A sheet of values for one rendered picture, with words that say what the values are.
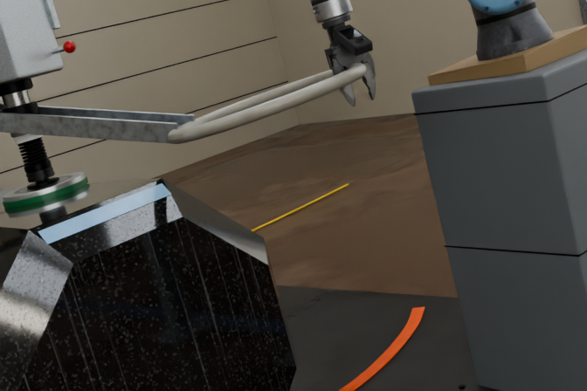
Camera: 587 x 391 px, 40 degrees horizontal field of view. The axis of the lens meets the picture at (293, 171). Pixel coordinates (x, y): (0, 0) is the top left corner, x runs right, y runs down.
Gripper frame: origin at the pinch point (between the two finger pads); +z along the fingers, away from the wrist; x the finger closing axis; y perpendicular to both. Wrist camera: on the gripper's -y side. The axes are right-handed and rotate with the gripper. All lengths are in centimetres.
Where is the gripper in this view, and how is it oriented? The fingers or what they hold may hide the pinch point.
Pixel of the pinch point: (362, 98)
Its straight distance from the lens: 195.0
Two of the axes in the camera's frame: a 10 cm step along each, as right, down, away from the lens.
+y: -2.5, -0.8, 9.7
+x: -9.2, 3.4, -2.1
